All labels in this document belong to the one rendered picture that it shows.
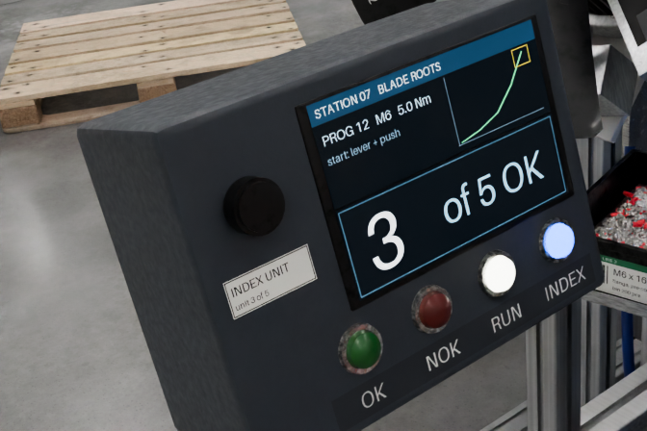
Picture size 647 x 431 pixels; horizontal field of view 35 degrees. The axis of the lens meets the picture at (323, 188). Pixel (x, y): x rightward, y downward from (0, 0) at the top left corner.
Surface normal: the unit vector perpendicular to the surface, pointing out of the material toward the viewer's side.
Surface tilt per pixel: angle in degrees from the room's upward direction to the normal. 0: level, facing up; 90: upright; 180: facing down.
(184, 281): 90
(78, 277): 0
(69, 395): 0
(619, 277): 90
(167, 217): 90
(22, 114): 92
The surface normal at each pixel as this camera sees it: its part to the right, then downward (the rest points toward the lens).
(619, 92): 0.69, 0.03
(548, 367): -0.79, 0.35
